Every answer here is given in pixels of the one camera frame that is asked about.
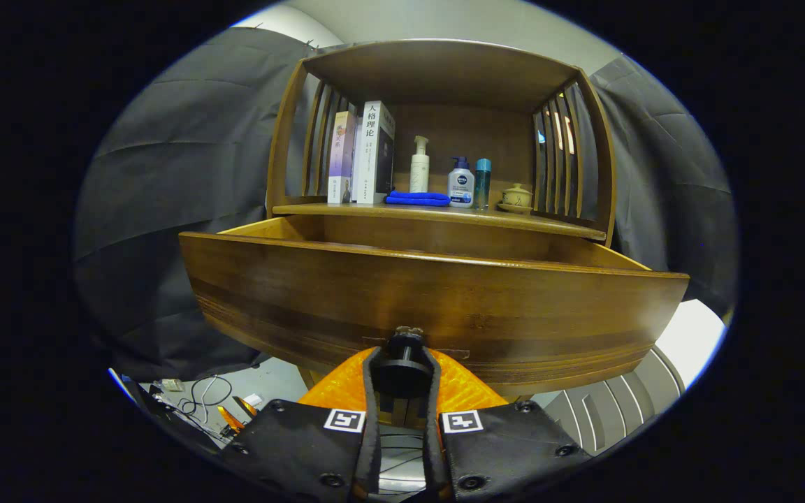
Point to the tan lidded teacup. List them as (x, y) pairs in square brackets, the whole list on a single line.
[(516, 198)]

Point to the brown wooden drawer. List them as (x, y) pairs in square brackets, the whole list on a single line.
[(374, 293)]

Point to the blue folded cloth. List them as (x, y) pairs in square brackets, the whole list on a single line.
[(416, 199)]

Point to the purple book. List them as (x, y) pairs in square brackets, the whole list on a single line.
[(342, 161)]

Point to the white bottle with blue cap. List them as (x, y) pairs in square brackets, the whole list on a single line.
[(460, 185)]

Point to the grey metal frame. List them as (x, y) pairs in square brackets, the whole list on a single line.
[(612, 412)]

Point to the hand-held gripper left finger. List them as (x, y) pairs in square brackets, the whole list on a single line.
[(371, 447)]

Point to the teal slim bottle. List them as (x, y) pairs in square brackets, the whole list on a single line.
[(482, 185)]

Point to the white and black book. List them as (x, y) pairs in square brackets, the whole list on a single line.
[(367, 161)]

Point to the white pump bottle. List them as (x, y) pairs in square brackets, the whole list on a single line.
[(419, 175)]

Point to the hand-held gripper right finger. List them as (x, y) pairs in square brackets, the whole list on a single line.
[(434, 454)]

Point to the black backdrop cloth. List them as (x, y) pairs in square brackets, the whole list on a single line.
[(179, 209)]

